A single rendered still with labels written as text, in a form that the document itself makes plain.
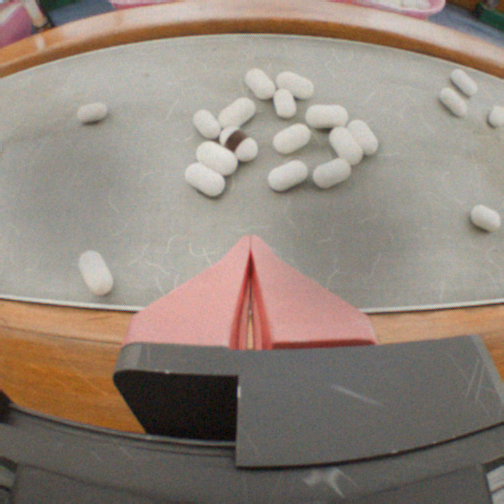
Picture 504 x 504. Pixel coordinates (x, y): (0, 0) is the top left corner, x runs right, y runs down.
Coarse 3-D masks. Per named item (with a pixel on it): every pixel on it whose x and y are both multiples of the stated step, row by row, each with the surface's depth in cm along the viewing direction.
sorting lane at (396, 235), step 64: (64, 64) 31; (128, 64) 30; (192, 64) 30; (256, 64) 30; (320, 64) 30; (384, 64) 30; (448, 64) 31; (0, 128) 29; (64, 128) 28; (128, 128) 28; (192, 128) 28; (256, 128) 28; (320, 128) 28; (384, 128) 28; (448, 128) 28; (0, 192) 27; (64, 192) 26; (128, 192) 26; (192, 192) 26; (256, 192) 26; (320, 192) 26; (384, 192) 26; (448, 192) 26; (0, 256) 25; (64, 256) 25; (128, 256) 25; (192, 256) 25; (320, 256) 25; (384, 256) 25; (448, 256) 25
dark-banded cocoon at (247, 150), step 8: (232, 128) 25; (224, 136) 25; (240, 144) 25; (248, 144) 25; (256, 144) 26; (240, 152) 25; (248, 152) 25; (256, 152) 26; (240, 160) 26; (248, 160) 26
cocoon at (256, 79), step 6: (252, 72) 27; (258, 72) 27; (246, 78) 27; (252, 78) 27; (258, 78) 27; (264, 78) 27; (252, 84) 27; (258, 84) 27; (264, 84) 27; (270, 84) 27; (252, 90) 28; (258, 90) 27; (264, 90) 27; (270, 90) 27; (258, 96) 28; (264, 96) 27; (270, 96) 28
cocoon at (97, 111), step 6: (84, 108) 27; (90, 108) 27; (96, 108) 27; (102, 108) 27; (78, 114) 27; (84, 114) 27; (90, 114) 27; (96, 114) 27; (102, 114) 27; (84, 120) 27; (90, 120) 27; (96, 120) 28
